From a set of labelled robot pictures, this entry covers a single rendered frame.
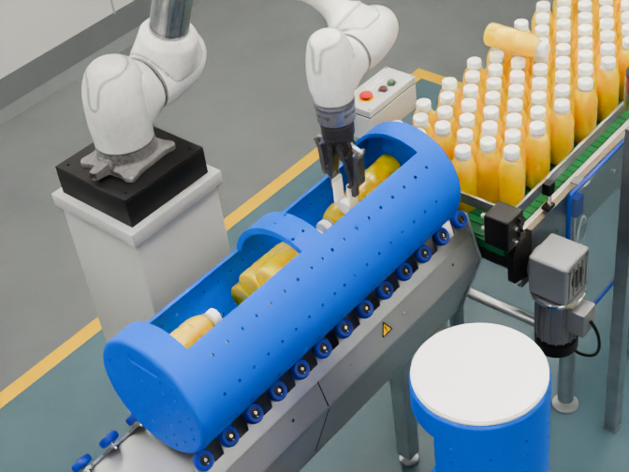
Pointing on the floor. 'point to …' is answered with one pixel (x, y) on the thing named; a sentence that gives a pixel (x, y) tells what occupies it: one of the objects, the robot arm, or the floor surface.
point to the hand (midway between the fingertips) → (344, 192)
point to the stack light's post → (619, 331)
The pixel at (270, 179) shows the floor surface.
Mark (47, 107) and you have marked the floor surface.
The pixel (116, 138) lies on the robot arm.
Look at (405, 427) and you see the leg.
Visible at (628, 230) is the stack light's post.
